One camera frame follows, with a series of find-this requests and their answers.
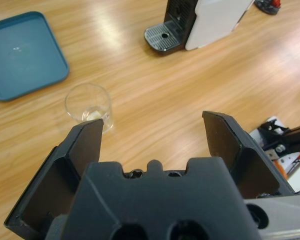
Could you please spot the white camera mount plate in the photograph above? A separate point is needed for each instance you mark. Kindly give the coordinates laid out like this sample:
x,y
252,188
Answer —
x,y
254,134

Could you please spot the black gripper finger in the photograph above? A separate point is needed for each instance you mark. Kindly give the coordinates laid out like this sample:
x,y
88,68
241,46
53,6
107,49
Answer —
x,y
242,155
47,180

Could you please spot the red coffee capsule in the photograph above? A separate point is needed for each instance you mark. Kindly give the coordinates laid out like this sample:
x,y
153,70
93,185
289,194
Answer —
x,y
276,3

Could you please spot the clear glass cup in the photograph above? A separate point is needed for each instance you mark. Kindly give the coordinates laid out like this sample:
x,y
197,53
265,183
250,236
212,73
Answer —
x,y
87,100

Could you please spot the teal plastic tray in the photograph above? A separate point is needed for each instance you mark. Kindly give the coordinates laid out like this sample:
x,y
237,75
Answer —
x,y
22,57

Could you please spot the white capsule coffee machine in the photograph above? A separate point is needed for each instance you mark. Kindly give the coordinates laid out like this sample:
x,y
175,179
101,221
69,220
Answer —
x,y
210,20

